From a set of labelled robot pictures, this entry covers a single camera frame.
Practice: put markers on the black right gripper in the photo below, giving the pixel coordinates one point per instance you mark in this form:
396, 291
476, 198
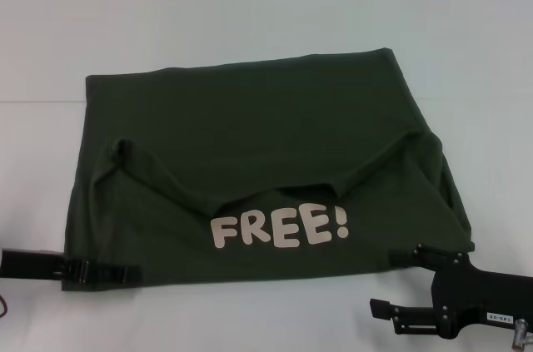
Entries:
479, 293

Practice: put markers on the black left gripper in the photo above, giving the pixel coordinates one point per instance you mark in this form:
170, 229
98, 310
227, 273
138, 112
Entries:
29, 264

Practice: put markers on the dark green t-shirt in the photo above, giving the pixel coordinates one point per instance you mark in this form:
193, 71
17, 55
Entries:
250, 140

